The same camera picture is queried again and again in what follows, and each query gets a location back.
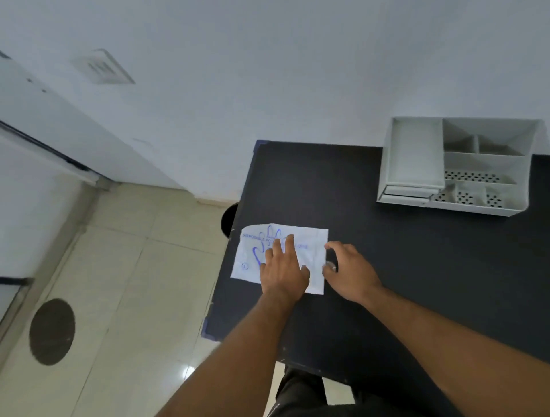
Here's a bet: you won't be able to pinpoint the person's right hand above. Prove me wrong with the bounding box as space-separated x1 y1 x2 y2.
322 241 383 306

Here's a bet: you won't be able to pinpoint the person's left hand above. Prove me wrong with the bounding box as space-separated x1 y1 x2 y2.
260 234 311 300

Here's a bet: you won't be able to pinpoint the white glove packet blue print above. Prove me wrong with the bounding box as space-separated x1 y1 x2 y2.
230 223 329 296

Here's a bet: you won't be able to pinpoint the person's left forearm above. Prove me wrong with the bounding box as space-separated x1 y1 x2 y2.
156 290 303 417

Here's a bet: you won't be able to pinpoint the person's right forearm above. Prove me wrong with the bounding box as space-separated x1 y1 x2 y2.
363 286 550 417

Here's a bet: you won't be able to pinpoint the black round stool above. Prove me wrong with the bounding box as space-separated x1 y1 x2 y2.
220 203 240 239

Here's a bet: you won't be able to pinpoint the black trousers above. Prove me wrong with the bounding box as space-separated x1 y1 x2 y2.
267 365 464 417

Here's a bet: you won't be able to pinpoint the white compartment organizer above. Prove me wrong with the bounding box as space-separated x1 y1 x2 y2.
376 116 543 217

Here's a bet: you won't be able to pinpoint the dark round floor cover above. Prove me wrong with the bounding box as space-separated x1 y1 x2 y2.
29 298 76 367

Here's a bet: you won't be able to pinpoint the white door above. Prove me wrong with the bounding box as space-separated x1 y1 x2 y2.
0 52 119 370

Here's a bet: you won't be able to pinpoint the white wall vent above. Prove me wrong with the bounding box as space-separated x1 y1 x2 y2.
71 48 136 86

